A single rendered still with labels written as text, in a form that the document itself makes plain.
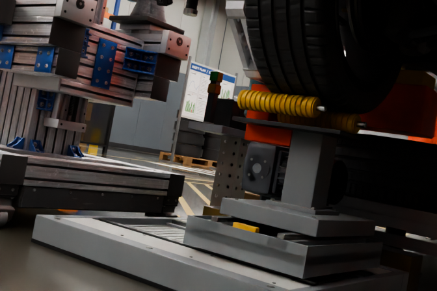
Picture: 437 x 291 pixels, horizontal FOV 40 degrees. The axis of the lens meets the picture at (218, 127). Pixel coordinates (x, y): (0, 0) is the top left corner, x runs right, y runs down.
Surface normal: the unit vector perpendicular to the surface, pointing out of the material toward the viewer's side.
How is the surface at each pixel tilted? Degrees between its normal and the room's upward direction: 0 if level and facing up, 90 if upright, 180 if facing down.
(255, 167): 90
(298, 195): 90
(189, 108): 90
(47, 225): 90
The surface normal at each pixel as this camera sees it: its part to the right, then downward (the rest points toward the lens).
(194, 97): 0.78, 0.11
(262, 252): -0.57, -0.14
